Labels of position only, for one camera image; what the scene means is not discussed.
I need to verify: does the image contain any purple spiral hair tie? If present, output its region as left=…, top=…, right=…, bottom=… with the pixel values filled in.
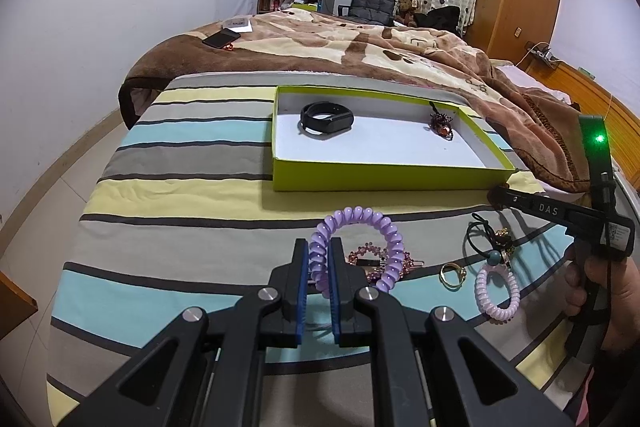
left=307, top=206, right=405, bottom=295

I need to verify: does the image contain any brown teddy bear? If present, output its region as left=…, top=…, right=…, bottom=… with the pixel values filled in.
left=395, top=0, right=420, bottom=28

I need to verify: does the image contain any brown printed blanket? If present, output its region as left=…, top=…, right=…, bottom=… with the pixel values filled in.
left=117, top=9, right=593, bottom=194

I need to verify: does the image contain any black clothing pile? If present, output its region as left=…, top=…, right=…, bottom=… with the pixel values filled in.
left=415, top=5, right=461, bottom=38

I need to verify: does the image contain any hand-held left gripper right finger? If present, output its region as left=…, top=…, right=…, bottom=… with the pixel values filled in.
left=327, top=241, right=576, bottom=427

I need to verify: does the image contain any green shallow cardboard box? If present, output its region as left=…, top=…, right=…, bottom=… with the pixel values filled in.
left=272, top=85, right=517, bottom=192

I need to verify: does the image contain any pink beaded hair clip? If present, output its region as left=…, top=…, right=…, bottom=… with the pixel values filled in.
left=345, top=243, right=426, bottom=285

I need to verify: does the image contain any person's right hand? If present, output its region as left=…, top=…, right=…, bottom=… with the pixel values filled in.
left=559, top=247, right=640, bottom=359

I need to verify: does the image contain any black smart band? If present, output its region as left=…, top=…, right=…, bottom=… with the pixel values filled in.
left=299, top=101, right=356, bottom=138

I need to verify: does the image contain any black hair tie with charms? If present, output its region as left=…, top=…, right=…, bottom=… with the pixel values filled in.
left=465, top=213, right=517, bottom=275

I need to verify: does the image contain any wooden furniture corner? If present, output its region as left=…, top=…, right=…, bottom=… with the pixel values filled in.
left=0, top=272, right=38, bottom=340

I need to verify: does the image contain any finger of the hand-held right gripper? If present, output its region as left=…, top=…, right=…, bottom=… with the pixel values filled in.
left=487, top=183, right=597, bottom=232

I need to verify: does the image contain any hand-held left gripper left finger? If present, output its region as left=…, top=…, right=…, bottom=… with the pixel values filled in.
left=59, top=238, right=321, bottom=427

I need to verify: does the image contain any pink spiral hair tie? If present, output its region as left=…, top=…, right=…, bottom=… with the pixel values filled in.
left=474, top=264, right=521, bottom=323

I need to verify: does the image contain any black smartphone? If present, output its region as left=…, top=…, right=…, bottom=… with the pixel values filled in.
left=202, top=28, right=241, bottom=50

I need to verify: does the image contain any white power strip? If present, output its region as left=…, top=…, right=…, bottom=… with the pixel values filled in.
left=527, top=42, right=558, bottom=65

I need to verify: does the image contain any gold ring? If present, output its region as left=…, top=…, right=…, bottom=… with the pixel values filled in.
left=439, top=262, right=469, bottom=290

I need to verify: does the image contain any wooden headboard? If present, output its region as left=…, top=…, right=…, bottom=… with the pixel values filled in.
left=520, top=52, right=640, bottom=192

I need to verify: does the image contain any light pink bed sheet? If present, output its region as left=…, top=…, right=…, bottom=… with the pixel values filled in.
left=492, top=62, right=571, bottom=104

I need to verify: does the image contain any dark red bead bracelet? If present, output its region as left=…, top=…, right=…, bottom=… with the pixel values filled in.
left=427, top=103, right=456, bottom=142

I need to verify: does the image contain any black chair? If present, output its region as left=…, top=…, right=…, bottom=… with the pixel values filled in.
left=337, top=0, right=398, bottom=25

